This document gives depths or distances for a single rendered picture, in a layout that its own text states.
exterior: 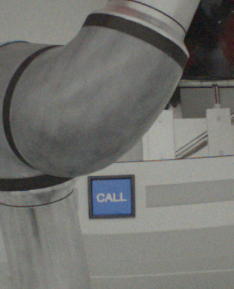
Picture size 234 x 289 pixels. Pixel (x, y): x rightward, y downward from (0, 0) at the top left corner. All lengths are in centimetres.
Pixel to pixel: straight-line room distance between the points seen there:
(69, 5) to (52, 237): 59
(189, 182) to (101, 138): 36
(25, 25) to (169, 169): 40
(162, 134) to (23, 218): 36
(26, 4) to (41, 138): 67
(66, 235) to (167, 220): 22
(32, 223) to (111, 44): 22
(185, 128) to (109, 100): 48
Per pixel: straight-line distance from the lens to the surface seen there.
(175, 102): 121
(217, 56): 119
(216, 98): 116
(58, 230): 83
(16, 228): 83
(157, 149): 112
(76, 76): 69
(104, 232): 103
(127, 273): 123
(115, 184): 104
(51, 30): 132
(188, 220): 103
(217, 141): 112
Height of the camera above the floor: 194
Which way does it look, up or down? 66 degrees down
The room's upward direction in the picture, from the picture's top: 10 degrees counter-clockwise
